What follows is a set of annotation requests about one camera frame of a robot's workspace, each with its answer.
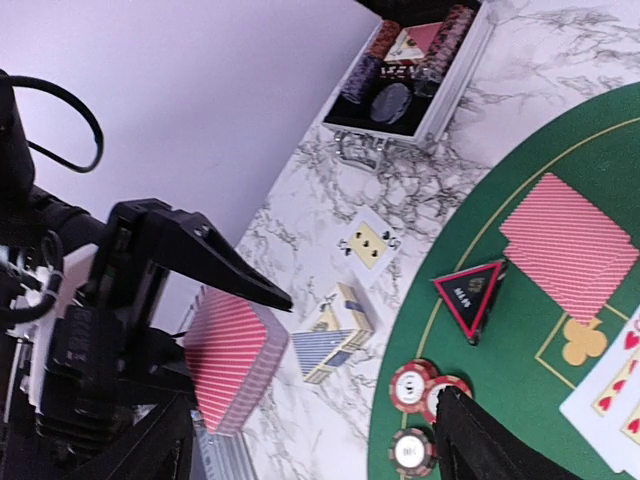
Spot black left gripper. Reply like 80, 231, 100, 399
11, 199, 293, 479

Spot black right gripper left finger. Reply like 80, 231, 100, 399
67, 395, 194, 480

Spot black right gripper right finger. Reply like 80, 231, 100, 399
434, 386, 577, 480

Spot black chip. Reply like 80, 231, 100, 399
388, 428, 437, 478

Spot red chips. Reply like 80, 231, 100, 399
389, 359, 473, 425

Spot red playing card deck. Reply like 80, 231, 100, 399
184, 287, 289, 436

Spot face up hearts card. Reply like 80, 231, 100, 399
559, 312, 639, 479

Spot triangular all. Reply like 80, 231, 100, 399
432, 259, 508, 346

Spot dealt card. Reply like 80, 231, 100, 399
499, 173, 639, 325

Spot round green poker mat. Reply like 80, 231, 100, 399
367, 84, 639, 479

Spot card deck box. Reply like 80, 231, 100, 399
291, 283, 374, 384

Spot chip row in case left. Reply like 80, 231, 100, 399
341, 20, 402, 104

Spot chip row in case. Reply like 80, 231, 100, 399
412, 4, 476, 98
341, 20, 402, 104

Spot chip row in case right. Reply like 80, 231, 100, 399
412, 4, 476, 98

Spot aluminium poker case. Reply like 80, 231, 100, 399
323, 1, 496, 173

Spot boxed card deck in case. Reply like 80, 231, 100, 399
384, 22, 442, 65

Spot aluminium front rail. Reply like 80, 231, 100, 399
191, 410, 258, 480

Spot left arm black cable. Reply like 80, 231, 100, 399
0, 74, 105, 175

